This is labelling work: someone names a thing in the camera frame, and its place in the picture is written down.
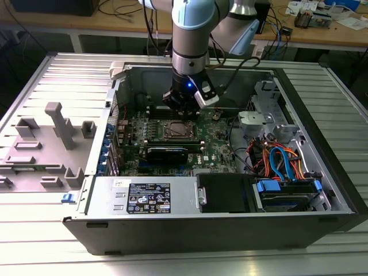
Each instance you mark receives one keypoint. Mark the white labelled box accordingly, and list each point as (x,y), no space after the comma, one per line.
(259,52)

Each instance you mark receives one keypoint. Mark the black RAM slot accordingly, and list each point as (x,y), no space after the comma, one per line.
(197,147)
(156,108)
(156,114)
(172,141)

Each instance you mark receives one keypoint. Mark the blue plastic case latch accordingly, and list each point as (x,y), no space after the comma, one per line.
(68,197)

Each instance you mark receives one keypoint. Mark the silver metal drive cage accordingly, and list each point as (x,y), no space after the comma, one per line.
(267,97)

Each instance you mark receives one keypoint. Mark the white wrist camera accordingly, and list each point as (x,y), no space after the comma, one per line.
(207,96)

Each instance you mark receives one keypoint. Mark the silver CPU plate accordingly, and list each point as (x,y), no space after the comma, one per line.
(179,130)

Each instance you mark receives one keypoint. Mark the black open PC case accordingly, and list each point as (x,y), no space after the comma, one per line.
(172,235)

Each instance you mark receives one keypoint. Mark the large black box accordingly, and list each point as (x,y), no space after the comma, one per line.
(57,7)

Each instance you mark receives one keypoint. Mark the grey electronic device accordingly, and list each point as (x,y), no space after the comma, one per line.
(320,20)

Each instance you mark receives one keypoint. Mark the black tower box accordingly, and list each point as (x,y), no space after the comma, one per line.
(264,17)

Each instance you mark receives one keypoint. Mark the black graphics card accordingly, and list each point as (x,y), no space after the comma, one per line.
(166,155)

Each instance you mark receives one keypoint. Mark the wooden desk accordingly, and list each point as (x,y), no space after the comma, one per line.
(57,21)
(316,38)

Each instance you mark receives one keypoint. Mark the hard disk in blue carrier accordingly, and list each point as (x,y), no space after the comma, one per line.
(287,198)

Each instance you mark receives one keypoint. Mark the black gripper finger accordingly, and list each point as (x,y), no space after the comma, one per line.
(174,102)
(192,108)

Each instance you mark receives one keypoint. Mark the grey plastic parts rack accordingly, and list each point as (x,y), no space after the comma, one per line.
(43,161)

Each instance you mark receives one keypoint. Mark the copper coil transformer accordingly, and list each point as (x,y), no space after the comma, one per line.
(303,18)

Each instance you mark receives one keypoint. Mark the white paper sheets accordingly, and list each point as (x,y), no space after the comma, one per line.
(353,23)

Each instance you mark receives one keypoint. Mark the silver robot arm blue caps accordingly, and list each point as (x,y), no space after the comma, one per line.
(189,43)

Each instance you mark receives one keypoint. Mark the green motherboard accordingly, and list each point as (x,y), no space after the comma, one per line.
(212,149)

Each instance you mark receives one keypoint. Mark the silver power supply unit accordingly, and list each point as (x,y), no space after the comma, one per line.
(103,198)

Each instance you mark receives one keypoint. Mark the small black box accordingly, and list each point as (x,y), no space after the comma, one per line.
(286,30)

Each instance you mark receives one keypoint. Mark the coin cell battery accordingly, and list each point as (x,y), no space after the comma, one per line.
(216,116)

